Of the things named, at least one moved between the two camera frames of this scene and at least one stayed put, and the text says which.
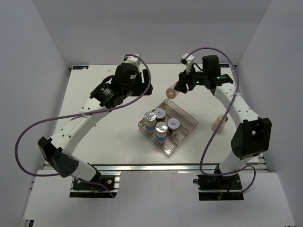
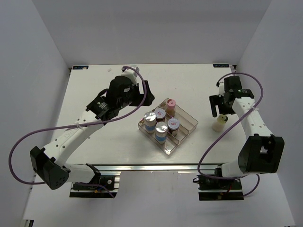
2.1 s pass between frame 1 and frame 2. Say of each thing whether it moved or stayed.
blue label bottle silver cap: stayed
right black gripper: moved
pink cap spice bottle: moved
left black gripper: moved
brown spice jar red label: stayed
